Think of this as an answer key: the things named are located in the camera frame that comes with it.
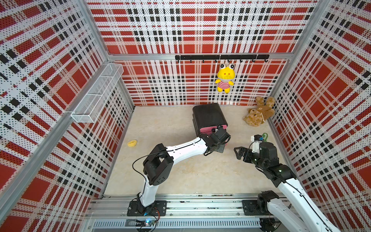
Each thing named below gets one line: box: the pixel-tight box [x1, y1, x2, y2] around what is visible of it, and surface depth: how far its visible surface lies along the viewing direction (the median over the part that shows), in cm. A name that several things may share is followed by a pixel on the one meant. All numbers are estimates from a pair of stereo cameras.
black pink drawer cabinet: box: [192, 102, 229, 138], surface depth 92 cm
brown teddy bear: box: [242, 96, 276, 128], surface depth 107 cm
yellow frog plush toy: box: [215, 63, 236, 94], surface depth 95 cm
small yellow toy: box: [127, 139, 138, 147], surface depth 100 cm
